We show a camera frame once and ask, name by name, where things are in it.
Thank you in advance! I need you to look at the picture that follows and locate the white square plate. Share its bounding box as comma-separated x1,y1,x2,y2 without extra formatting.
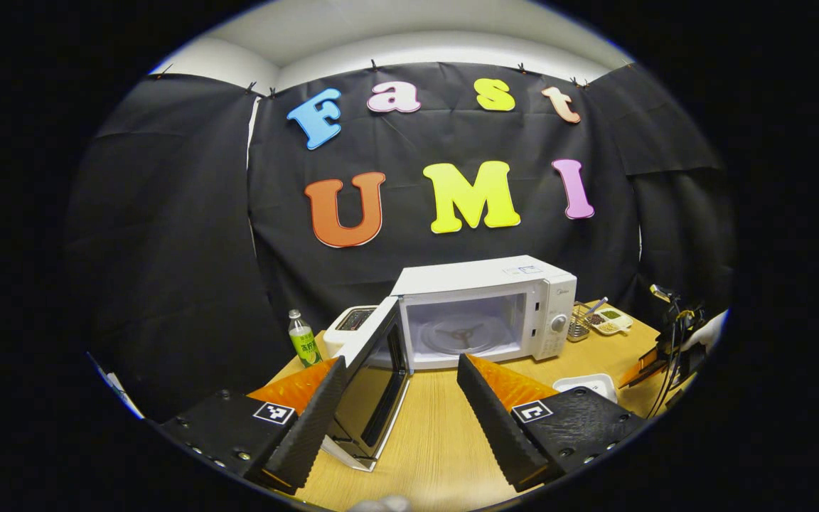
552,373,619,404

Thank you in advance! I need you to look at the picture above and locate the white toaster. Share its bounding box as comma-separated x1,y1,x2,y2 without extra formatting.
323,305,380,358

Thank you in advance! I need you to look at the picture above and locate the white divided grain dish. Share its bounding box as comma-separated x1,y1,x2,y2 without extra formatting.
586,307,634,336

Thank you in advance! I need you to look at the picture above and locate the white microwave oven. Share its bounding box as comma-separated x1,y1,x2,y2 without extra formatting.
321,255,578,472

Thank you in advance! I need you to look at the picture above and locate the green drink bottle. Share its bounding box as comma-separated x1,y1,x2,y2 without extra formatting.
288,309,323,368

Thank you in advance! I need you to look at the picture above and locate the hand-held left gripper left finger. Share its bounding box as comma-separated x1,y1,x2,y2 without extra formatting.
157,356,348,495

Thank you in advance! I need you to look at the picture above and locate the glass microwave turntable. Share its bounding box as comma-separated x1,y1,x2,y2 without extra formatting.
417,316,518,356

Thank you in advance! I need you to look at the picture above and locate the metal wire basket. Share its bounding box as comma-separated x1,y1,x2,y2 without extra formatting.
567,304,593,343

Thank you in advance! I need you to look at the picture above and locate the black backdrop cloth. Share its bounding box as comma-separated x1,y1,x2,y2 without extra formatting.
65,63,737,420

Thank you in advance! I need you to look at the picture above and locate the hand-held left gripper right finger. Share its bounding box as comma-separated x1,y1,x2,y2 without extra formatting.
456,353,648,493

